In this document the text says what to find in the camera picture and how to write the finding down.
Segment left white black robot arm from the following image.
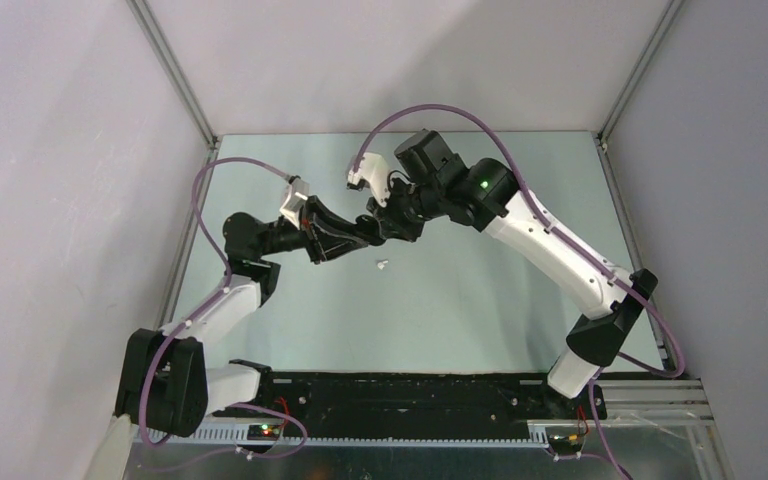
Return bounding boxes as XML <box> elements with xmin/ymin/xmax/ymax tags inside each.
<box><xmin>113</xmin><ymin>196</ymin><xmax>385</xmax><ymax>437</ymax></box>

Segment black earbud charging case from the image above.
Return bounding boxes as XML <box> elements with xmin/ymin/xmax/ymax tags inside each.
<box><xmin>355</xmin><ymin>215</ymin><xmax>387</xmax><ymax>247</ymax></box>

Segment grey slotted cable duct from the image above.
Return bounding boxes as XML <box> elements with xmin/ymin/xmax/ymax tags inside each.
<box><xmin>166</xmin><ymin>423</ymin><xmax>548</xmax><ymax>449</ymax></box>

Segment right controller circuit board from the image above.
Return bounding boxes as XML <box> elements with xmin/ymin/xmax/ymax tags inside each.
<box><xmin>547</xmin><ymin>433</ymin><xmax>587</xmax><ymax>461</ymax></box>

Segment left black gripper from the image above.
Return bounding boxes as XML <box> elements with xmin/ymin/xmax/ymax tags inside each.
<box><xmin>258</xmin><ymin>196</ymin><xmax>367</xmax><ymax>265</ymax></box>

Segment left controller circuit board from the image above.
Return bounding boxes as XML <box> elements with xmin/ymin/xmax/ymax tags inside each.
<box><xmin>244</xmin><ymin>423</ymin><xmax>283</xmax><ymax>443</ymax></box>

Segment controller circuit board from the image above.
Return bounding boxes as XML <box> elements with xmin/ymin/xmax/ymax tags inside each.
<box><xmin>547</xmin><ymin>433</ymin><xmax>587</xmax><ymax>461</ymax></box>
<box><xmin>244</xmin><ymin>423</ymin><xmax>283</xmax><ymax>443</ymax></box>

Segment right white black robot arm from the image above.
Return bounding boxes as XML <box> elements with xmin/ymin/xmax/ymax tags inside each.
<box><xmin>347</xmin><ymin>130</ymin><xmax>658</xmax><ymax>418</ymax></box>

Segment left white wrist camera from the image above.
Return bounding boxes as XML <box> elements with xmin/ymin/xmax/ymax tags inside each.
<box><xmin>279</xmin><ymin>176</ymin><xmax>310</xmax><ymax>229</ymax></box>

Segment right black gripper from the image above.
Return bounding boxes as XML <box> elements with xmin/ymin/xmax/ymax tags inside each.
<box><xmin>367</xmin><ymin>174</ymin><xmax>445</xmax><ymax>243</ymax></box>

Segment aluminium frame rail front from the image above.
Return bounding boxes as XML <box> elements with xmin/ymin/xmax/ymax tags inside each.
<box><xmin>147</xmin><ymin>373</ymin><xmax>707</xmax><ymax>437</ymax></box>

